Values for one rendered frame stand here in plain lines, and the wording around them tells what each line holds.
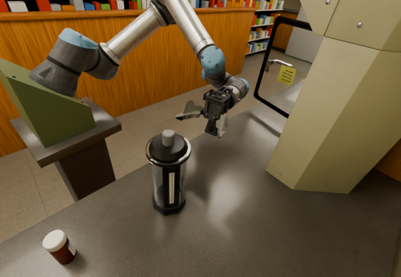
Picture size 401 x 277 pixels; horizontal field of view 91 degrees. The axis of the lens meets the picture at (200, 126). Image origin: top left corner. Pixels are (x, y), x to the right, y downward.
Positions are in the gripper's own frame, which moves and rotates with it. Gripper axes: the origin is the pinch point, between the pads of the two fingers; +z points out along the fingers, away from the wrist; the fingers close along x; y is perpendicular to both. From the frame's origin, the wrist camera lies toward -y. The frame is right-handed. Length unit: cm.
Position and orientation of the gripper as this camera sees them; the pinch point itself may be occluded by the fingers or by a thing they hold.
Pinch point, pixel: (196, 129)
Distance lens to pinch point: 57.0
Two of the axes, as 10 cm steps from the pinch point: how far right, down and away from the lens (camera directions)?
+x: 8.5, 3.8, -3.7
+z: -5.2, 4.4, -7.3
